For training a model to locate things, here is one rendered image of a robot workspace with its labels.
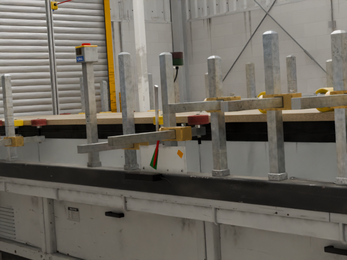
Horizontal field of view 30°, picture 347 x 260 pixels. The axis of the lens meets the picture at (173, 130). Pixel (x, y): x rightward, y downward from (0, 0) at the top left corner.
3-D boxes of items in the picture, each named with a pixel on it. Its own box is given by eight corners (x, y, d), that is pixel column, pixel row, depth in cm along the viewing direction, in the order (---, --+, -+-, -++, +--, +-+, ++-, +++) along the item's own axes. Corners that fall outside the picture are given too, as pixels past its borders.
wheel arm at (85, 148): (82, 156, 238) (81, 144, 238) (77, 155, 241) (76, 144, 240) (170, 144, 267) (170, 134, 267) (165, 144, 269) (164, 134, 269)
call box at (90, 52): (84, 63, 273) (83, 45, 272) (76, 64, 278) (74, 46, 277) (98, 63, 277) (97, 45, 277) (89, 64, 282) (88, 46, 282)
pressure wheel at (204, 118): (199, 145, 240) (197, 114, 239) (184, 144, 246) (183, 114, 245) (214, 143, 245) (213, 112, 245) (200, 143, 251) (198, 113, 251)
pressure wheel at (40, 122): (35, 140, 346) (33, 118, 345) (49, 139, 345) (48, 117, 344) (30, 141, 338) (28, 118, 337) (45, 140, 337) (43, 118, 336)
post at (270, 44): (279, 184, 202) (270, 30, 200) (270, 183, 205) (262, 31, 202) (286, 183, 204) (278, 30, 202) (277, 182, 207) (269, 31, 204)
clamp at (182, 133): (182, 141, 233) (181, 127, 233) (157, 141, 243) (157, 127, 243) (193, 140, 236) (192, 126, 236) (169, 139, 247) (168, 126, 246)
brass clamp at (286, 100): (290, 110, 195) (290, 93, 194) (256, 111, 205) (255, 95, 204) (303, 109, 199) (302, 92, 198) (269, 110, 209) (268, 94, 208)
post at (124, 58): (130, 172, 258) (123, 51, 256) (125, 172, 261) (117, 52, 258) (137, 171, 260) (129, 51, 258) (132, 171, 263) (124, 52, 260)
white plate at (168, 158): (185, 174, 233) (184, 146, 232) (140, 171, 252) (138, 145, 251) (186, 174, 233) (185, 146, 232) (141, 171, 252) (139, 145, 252)
